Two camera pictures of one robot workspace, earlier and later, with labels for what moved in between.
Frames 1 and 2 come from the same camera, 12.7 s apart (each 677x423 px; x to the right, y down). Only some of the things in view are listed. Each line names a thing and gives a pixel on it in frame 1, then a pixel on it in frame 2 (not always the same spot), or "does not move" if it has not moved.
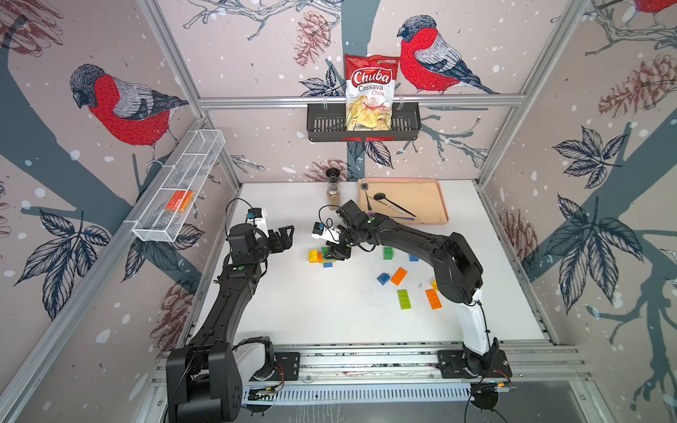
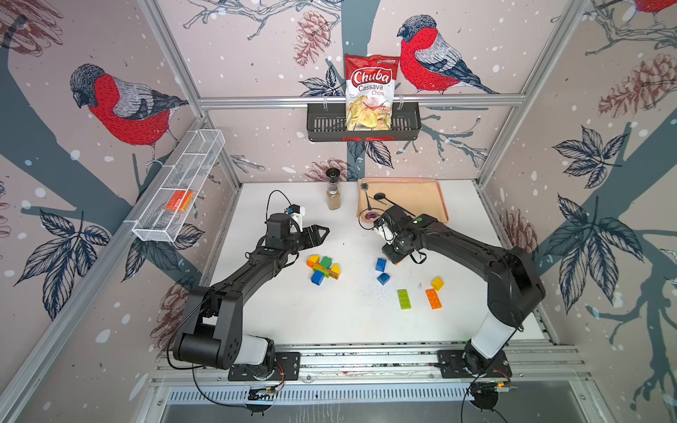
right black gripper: x=334 y=253 to x=391 y=258
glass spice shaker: x=332 y=179 does not move
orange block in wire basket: x=181 y=200 does not move
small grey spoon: x=364 y=186 does not move
